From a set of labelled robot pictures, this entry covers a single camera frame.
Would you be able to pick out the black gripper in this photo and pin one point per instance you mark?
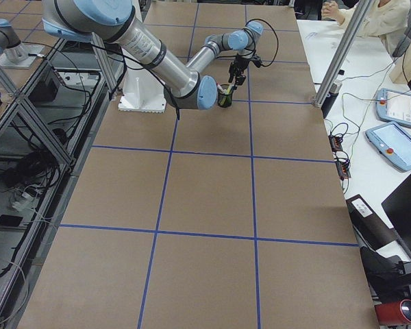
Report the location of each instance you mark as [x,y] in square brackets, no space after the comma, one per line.
[237,67]

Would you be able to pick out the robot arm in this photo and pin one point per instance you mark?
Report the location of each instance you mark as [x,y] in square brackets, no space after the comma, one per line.
[116,22]

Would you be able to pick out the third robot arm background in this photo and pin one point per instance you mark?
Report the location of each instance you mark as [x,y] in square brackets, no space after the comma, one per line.
[14,54]

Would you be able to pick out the black mesh pen cup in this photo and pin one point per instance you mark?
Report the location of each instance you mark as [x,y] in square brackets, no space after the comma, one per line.
[224,99]

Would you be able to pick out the black thermos bottle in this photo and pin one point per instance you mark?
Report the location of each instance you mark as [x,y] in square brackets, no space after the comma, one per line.
[331,97]

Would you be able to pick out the orange usb hub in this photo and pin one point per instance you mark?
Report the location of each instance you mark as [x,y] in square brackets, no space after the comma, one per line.
[341,158]

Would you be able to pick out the far teach pendant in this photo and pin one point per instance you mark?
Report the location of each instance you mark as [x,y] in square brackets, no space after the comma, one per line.
[392,105]

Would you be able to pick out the teach pendant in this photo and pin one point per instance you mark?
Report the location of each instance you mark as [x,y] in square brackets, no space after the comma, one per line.
[393,143]
[392,105]

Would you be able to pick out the seated person cream shirt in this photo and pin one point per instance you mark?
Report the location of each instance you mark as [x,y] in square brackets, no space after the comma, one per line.
[384,18]

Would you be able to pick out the near teach pendant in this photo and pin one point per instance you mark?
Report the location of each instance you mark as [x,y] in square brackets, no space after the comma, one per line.
[393,143]

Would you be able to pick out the red cylinder speaker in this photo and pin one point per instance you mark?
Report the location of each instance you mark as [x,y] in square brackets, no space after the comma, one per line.
[394,313]

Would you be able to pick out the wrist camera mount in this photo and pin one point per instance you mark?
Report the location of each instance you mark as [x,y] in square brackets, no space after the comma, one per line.
[257,61]

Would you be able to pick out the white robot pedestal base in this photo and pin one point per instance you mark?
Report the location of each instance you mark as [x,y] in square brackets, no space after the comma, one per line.
[141,92]

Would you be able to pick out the aluminium frame post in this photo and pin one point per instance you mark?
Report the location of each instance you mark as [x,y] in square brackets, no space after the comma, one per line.
[342,51]

